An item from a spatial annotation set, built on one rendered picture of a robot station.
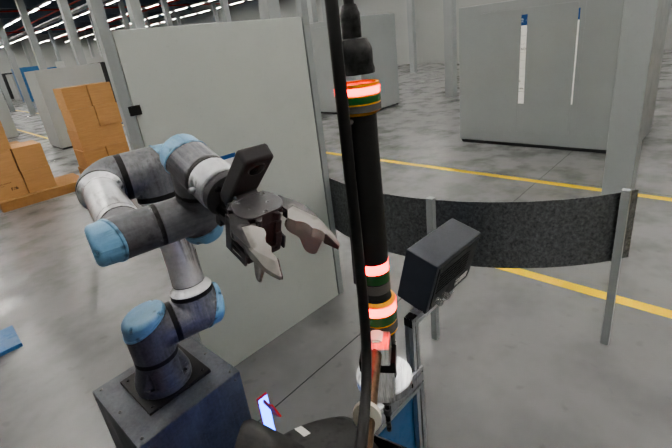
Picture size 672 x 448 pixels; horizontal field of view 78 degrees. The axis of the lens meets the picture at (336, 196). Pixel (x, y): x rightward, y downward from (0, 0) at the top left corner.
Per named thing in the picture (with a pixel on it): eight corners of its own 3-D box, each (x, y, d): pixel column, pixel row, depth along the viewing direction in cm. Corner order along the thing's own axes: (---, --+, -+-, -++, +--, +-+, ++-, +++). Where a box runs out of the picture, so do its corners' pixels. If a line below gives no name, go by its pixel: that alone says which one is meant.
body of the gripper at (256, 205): (289, 249, 63) (245, 209, 69) (293, 202, 58) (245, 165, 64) (246, 270, 58) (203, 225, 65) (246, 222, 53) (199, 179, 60)
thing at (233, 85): (205, 388, 248) (83, -21, 170) (201, 384, 251) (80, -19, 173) (344, 291, 325) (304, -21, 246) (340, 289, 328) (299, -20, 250)
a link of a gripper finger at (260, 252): (281, 304, 51) (263, 254, 58) (283, 270, 48) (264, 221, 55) (256, 309, 50) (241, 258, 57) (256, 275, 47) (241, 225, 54)
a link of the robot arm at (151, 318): (127, 350, 116) (112, 311, 111) (175, 327, 123) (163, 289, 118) (137, 375, 107) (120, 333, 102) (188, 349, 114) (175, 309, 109)
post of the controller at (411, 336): (415, 372, 130) (412, 320, 122) (407, 367, 132) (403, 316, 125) (420, 366, 131) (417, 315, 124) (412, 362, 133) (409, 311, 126)
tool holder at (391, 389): (413, 420, 46) (408, 350, 43) (351, 416, 48) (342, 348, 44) (413, 361, 55) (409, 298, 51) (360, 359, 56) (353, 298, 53)
